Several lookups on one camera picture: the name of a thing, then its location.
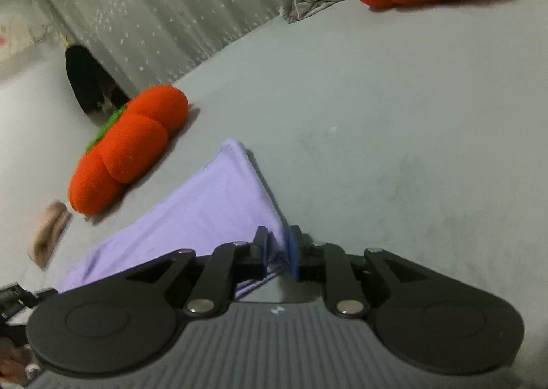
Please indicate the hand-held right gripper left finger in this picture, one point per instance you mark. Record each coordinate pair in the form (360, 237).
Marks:
(261, 250)

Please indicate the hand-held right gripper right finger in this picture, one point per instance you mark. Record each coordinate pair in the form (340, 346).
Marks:
(294, 252)

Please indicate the purple pants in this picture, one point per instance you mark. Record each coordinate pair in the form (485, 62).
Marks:
(205, 213)

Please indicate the dark hanging clothes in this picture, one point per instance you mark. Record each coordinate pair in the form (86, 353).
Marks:
(87, 76)

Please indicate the grey bed sheet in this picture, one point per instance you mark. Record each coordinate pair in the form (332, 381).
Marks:
(385, 136)

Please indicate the large orange pumpkin cushion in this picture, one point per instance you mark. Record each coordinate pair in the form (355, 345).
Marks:
(128, 149)

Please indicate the grey star print curtain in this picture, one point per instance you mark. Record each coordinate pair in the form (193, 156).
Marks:
(150, 8)

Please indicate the pink white wall hanging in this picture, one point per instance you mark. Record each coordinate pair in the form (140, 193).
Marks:
(15, 36)

